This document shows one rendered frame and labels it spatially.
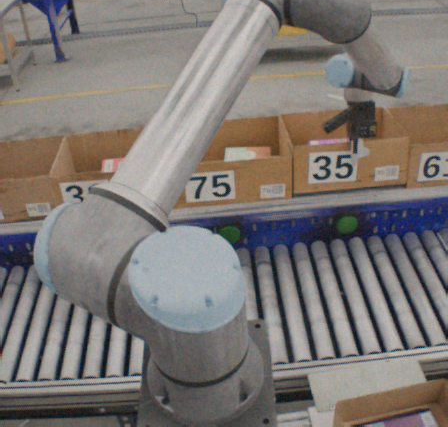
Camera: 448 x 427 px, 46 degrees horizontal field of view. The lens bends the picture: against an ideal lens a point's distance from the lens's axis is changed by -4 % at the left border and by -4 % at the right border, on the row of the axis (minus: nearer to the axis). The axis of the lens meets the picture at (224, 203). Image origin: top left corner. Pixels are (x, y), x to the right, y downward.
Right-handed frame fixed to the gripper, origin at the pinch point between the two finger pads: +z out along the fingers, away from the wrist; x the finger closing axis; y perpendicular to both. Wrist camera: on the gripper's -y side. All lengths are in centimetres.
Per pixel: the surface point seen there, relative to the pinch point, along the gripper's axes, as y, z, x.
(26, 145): -113, -9, 26
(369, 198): 5.4, 12.4, -2.4
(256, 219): -32.4, 15.9, -3.4
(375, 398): -11, 35, -70
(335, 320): -13, 36, -36
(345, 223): -3.1, 19.8, -4.2
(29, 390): -100, 40, -52
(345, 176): -2.0, 5.1, 0.5
